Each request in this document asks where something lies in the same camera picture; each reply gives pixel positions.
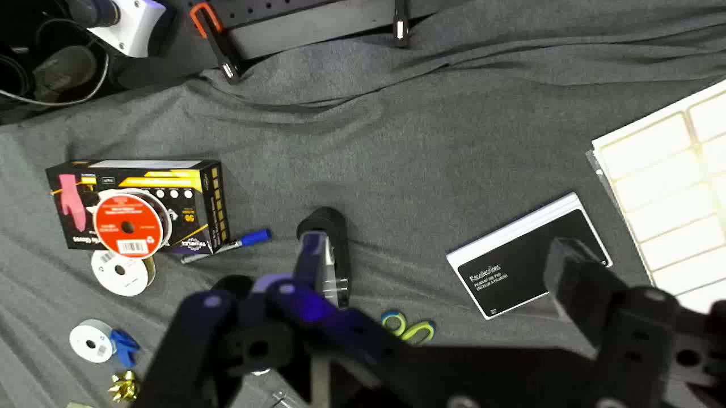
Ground gray table cloth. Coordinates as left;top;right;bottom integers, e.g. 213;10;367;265
0;0;726;408

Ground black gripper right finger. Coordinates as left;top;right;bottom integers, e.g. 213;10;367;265
542;236;726;408

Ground black printed cardboard box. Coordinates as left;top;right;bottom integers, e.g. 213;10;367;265
44;156;233;262

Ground blue capped marker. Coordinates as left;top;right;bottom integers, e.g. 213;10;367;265
218;227;274;255

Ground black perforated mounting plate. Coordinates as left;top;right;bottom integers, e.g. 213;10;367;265
178;0;344;30

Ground green blue scissors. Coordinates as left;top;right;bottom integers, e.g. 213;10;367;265
379;305;439;346

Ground black mug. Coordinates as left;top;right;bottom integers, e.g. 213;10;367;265
295;206;355;311

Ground white box black knob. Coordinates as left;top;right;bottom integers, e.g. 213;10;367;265
64;0;168;59

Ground gold gift bow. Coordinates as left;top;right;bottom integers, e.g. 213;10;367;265
106;370;144;404

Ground white label sheet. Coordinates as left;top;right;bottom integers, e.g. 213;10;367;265
586;76;726;314

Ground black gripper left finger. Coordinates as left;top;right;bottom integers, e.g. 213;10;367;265
139;275;395;408

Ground orange handled bar clamp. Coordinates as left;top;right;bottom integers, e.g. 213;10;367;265
189;0;246;82

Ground red ribbon spool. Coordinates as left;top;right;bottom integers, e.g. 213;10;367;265
94;189;165;259

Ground black cable bundle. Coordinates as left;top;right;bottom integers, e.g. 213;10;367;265
0;19;116;109

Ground large white ribbon spool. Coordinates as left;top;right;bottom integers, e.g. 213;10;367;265
88;246;156;299

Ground blue gift bow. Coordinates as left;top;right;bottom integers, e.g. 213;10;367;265
110;327;144;370

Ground black tablet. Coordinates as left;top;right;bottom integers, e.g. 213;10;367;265
444;190;615;322

